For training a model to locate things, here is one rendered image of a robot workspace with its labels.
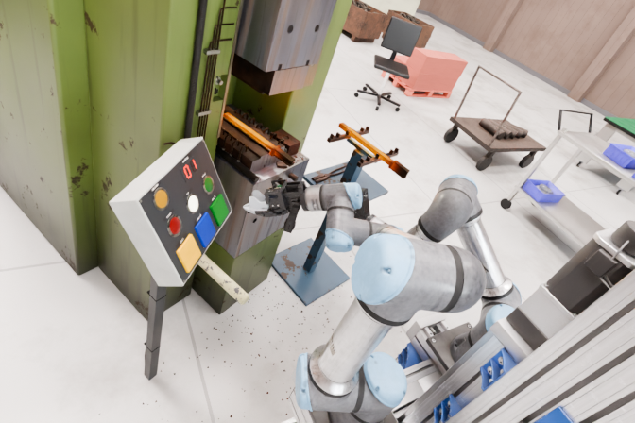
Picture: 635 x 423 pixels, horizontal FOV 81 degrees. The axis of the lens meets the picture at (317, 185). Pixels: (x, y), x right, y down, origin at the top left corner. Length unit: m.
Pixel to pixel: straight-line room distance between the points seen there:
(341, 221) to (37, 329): 1.60
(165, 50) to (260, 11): 0.31
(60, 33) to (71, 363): 1.35
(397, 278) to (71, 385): 1.67
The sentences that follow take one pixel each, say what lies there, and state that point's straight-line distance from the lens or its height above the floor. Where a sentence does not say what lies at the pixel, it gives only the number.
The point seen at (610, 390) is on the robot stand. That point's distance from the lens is 0.84.
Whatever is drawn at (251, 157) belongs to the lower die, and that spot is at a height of 0.98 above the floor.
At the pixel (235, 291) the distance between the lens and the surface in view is 1.49.
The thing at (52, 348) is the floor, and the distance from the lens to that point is 2.14.
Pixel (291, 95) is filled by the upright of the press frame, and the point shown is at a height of 1.14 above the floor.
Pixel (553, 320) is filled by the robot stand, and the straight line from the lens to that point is 0.93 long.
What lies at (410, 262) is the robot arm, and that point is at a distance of 0.61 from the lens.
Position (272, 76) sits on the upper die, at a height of 1.34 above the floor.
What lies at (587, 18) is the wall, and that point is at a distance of 12.24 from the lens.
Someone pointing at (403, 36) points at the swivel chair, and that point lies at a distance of 5.37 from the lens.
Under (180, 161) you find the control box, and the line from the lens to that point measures 1.08.
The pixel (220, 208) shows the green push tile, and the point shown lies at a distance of 1.22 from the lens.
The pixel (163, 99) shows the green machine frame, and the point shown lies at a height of 1.24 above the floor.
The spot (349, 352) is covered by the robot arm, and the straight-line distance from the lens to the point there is 0.80.
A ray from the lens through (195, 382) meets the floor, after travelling 2.01.
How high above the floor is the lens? 1.84
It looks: 35 degrees down
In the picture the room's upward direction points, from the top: 21 degrees clockwise
